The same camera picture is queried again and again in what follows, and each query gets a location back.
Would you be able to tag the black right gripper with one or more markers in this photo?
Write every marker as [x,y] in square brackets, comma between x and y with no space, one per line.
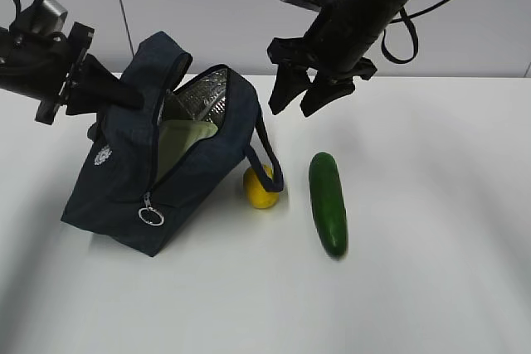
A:
[293,56]

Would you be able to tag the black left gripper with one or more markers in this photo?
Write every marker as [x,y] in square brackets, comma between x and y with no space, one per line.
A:
[39,67]

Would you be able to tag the glass container with green lid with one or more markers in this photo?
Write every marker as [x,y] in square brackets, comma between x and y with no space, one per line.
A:
[176,137]

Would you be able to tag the dark navy fabric lunch bag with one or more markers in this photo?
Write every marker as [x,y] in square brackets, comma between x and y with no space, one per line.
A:
[116,193]

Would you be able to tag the yellow lemon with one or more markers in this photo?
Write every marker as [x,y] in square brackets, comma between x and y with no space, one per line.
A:
[256,194]

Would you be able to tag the green cucumber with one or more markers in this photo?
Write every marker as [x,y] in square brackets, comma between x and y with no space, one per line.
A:
[327,204]

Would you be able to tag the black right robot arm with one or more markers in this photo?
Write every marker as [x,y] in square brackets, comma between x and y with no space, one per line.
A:
[344,30]

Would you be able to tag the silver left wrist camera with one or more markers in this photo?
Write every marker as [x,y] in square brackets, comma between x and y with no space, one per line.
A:
[42,17]

